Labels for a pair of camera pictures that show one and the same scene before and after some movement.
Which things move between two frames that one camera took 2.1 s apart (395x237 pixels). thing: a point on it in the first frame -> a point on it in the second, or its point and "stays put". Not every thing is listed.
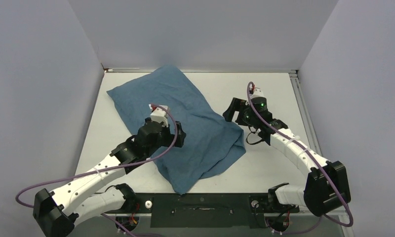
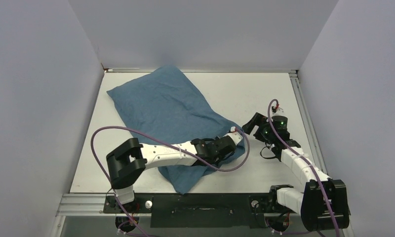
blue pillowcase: [212, 142] stays put
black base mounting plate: [206, 210] stays put
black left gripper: [170, 137] -> [218, 160]
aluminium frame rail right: [295, 79] stays put
